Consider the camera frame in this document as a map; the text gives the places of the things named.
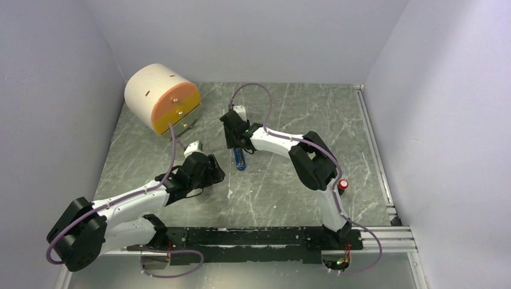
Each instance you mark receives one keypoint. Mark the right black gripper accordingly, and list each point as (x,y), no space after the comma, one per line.
(230,142)

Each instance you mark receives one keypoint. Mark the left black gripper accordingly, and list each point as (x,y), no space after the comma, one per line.
(213,175)

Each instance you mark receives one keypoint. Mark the blue black stapler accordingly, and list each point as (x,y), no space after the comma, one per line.
(239,159)

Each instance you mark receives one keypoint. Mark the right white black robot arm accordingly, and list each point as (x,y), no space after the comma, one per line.
(315,165)

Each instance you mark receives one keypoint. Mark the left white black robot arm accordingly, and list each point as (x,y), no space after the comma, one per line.
(87,229)

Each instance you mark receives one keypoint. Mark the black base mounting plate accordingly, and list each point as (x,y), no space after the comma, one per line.
(188,256)

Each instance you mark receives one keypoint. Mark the round white orange drawer box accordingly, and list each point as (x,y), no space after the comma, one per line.
(158,96)

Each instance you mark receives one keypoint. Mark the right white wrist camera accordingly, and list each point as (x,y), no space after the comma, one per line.
(241,111)

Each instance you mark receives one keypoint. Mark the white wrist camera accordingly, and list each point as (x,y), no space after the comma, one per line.
(192,148)
(241,111)

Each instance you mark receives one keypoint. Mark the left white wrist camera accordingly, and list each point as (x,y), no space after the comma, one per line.
(192,148)

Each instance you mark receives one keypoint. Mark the right side aluminium rail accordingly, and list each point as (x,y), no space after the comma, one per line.
(391,210)

